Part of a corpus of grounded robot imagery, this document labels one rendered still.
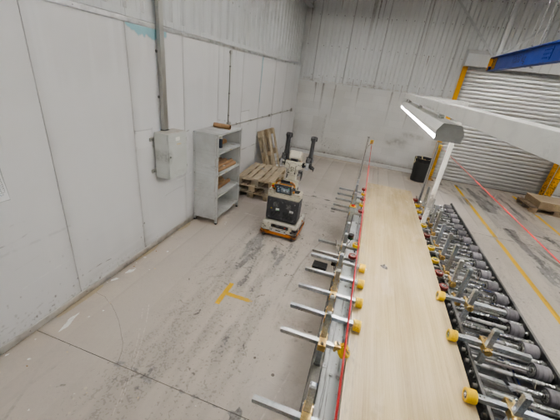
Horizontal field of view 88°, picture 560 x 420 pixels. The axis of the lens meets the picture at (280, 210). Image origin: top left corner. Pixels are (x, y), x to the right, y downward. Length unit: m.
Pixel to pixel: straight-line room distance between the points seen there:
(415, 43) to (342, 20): 2.25
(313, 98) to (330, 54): 1.40
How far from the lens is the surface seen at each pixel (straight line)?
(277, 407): 1.80
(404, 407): 2.08
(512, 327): 3.20
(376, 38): 10.52
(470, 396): 2.25
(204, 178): 4.99
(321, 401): 2.27
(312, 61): 10.68
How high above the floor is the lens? 2.50
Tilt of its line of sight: 25 degrees down
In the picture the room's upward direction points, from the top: 7 degrees clockwise
